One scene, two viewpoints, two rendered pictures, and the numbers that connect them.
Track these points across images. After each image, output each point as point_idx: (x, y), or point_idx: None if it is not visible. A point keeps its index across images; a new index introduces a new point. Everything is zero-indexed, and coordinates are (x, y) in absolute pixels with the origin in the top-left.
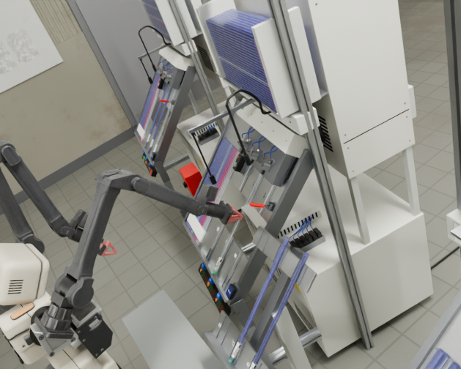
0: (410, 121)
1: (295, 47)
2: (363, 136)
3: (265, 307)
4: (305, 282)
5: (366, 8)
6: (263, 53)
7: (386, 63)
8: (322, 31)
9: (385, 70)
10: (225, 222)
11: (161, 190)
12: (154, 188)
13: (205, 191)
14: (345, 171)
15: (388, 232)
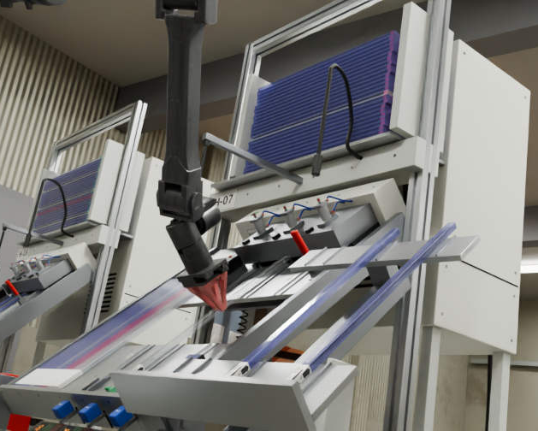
0: (517, 309)
1: (444, 56)
2: (465, 268)
3: (309, 349)
4: (456, 248)
5: (502, 110)
6: (410, 33)
7: (507, 194)
8: (462, 85)
9: (505, 202)
10: (209, 273)
11: (198, 74)
12: (198, 54)
13: (204, 200)
14: (429, 309)
15: None
